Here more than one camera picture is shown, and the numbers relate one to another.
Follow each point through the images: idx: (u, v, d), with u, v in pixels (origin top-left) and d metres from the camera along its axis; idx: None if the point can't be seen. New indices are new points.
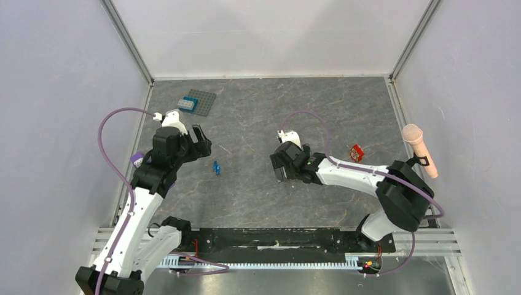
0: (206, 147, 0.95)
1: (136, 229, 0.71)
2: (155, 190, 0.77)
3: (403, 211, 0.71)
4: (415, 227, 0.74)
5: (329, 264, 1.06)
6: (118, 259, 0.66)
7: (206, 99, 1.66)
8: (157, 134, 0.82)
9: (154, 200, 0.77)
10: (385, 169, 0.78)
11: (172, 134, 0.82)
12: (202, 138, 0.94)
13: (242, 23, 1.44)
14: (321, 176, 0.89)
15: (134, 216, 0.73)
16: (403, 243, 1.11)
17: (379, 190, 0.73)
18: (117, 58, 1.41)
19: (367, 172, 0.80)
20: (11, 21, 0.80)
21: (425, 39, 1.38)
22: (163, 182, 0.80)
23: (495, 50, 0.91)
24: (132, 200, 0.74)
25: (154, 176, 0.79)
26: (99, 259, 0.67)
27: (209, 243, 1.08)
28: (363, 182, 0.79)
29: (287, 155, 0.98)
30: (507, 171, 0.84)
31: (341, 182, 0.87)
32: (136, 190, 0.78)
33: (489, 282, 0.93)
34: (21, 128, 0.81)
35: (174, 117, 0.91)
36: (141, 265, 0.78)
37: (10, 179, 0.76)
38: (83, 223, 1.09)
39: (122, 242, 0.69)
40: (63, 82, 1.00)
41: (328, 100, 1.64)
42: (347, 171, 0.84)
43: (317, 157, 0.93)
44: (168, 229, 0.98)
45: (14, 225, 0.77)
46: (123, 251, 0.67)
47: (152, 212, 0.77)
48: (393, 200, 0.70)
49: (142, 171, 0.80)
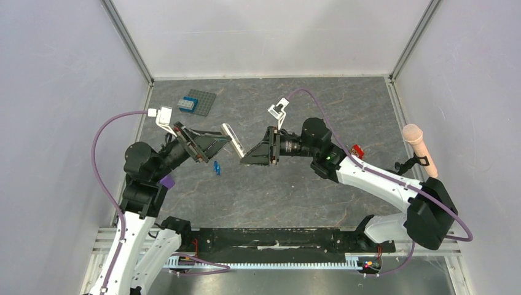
0: (197, 150, 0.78)
1: (128, 256, 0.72)
2: (145, 214, 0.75)
3: (432, 233, 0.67)
4: (435, 247, 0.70)
5: (329, 264, 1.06)
6: (113, 287, 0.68)
7: (206, 99, 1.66)
8: (126, 162, 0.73)
9: (145, 224, 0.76)
10: (418, 184, 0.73)
11: (143, 161, 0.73)
12: (190, 140, 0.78)
13: (242, 24, 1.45)
14: (342, 175, 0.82)
15: (125, 243, 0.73)
16: (403, 243, 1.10)
17: (410, 208, 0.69)
18: (117, 58, 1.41)
19: (398, 184, 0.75)
20: (11, 20, 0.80)
21: (424, 39, 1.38)
22: (153, 204, 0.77)
23: (495, 50, 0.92)
24: (122, 227, 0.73)
25: (144, 199, 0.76)
26: (94, 289, 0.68)
27: (209, 243, 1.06)
28: (392, 193, 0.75)
29: (321, 143, 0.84)
30: (507, 170, 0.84)
31: (358, 184, 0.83)
32: (126, 214, 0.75)
33: (489, 282, 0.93)
34: (21, 129, 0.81)
35: (164, 115, 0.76)
36: (141, 281, 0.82)
37: (10, 178, 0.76)
38: (82, 223, 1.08)
39: (117, 270, 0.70)
40: (63, 82, 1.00)
41: (328, 100, 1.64)
42: (374, 177, 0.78)
43: (338, 154, 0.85)
44: (168, 232, 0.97)
45: (15, 225, 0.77)
46: (118, 279, 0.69)
47: (144, 235, 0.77)
48: (423, 219, 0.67)
49: (130, 193, 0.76)
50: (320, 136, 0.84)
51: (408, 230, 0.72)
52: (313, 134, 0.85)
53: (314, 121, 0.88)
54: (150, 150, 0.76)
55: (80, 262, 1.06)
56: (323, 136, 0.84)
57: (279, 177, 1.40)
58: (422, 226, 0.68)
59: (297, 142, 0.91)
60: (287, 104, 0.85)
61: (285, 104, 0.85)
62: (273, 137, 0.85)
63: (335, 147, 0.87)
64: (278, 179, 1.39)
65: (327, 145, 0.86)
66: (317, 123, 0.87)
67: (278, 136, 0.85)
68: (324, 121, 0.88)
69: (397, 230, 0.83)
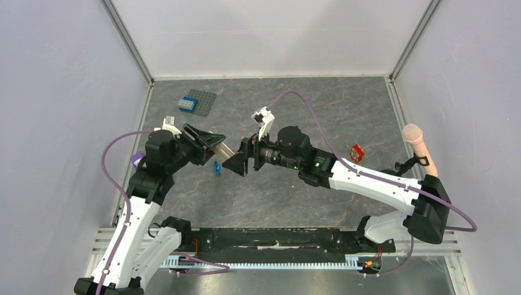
0: (201, 141, 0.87)
1: (132, 241, 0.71)
2: (151, 199, 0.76)
3: (437, 230, 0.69)
4: (437, 241, 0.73)
5: (329, 264, 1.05)
6: (116, 270, 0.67)
7: (206, 99, 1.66)
8: (149, 141, 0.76)
9: (150, 209, 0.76)
10: (418, 184, 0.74)
11: (166, 140, 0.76)
12: (196, 135, 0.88)
13: (242, 23, 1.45)
14: (335, 182, 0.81)
15: (130, 226, 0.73)
16: (403, 243, 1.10)
17: (415, 211, 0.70)
18: (117, 58, 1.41)
19: (397, 186, 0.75)
20: (11, 19, 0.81)
21: (424, 39, 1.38)
22: (159, 190, 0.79)
23: (494, 50, 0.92)
24: (128, 210, 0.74)
25: (150, 185, 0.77)
26: (97, 271, 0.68)
27: (209, 243, 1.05)
28: (393, 197, 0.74)
29: (301, 151, 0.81)
30: (506, 170, 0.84)
31: (353, 190, 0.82)
32: (133, 199, 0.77)
33: (489, 281, 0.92)
34: (21, 129, 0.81)
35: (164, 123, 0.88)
36: (141, 272, 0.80)
37: (10, 179, 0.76)
38: (82, 223, 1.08)
39: (120, 253, 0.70)
40: (63, 83, 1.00)
41: (328, 100, 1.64)
42: (369, 180, 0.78)
43: (327, 159, 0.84)
44: (168, 231, 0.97)
45: (14, 225, 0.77)
46: (120, 262, 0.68)
47: (148, 222, 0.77)
48: (430, 220, 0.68)
49: (137, 179, 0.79)
50: (298, 144, 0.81)
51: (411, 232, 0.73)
52: (290, 144, 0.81)
53: (289, 130, 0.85)
54: (172, 136, 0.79)
55: (80, 262, 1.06)
56: (301, 143, 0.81)
57: (279, 177, 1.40)
58: (427, 227, 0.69)
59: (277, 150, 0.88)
60: (268, 112, 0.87)
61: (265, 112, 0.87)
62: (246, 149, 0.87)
63: (321, 153, 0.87)
64: (278, 179, 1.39)
65: (308, 152, 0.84)
66: (290, 131, 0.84)
67: (256, 146, 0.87)
68: (296, 127, 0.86)
69: (395, 228, 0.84)
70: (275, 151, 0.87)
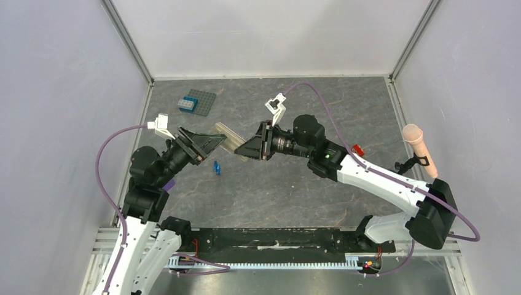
0: (195, 149, 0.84)
1: (129, 261, 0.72)
2: (147, 219, 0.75)
3: (438, 236, 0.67)
4: (437, 247, 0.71)
5: (329, 264, 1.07)
6: (115, 291, 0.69)
7: (206, 99, 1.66)
8: (133, 165, 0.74)
9: (147, 228, 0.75)
10: (425, 187, 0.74)
11: (148, 164, 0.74)
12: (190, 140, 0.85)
13: (242, 23, 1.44)
14: (343, 175, 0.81)
15: (127, 247, 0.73)
16: (403, 243, 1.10)
17: (419, 212, 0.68)
18: (117, 58, 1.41)
19: (403, 186, 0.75)
20: (11, 19, 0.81)
21: (424, 39, 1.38)
22: (155, 208, 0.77)
23: (494, 50, 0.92)
24: (124, 232, 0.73)
25: (145, 204, 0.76)
26: (97, 292, 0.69)
27: (209, 243, 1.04)
28: (398, 196, 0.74)
29: (316, 141, 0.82)
30: (507, 169, 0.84)
31: (360, 185, 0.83)
32: (128, 219, 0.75)
33: (490, 281, 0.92)
34: (21, 128, 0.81)
35: (162, 121, 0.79)
36: (141, 286, 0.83)
37: (10, 177, 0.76)
38: (82, 223, 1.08)
39: (118, 275, 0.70)
40: (62, 83, 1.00)
41: (328, 100, 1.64)
42: (377, 177, 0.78)
43: (338, 152, 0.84)
44: (168, 233, 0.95)
45: (13, 225, 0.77)
46: (119, 283, 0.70)
47: (145, 239, 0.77)
48: (434, 223, 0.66)
49: (132, 198, 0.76)
50: (313, 133, 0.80)
51: (413, 233, 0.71)
52: (305, 131, 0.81)
53: (307, 118, 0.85)
54: (156, 155, 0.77)
55: (80, 262, 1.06)
56: (316, 133, 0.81)
57: (279, 177, 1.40)
58: (428, 230, 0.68)
59: (290, 140, 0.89)
60: (284, 98, 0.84)
61: (281, 99, 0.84)
62: (265, 132, 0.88)
63: (332, 145, 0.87)
64: (278, 179, 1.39)
65: (321, 143, 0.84)
66: (309, 120, 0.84)
67: (270, 132, 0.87)
68: (313, 117, 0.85)
69: (399, 230, 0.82)
70: (289, 140, 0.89)
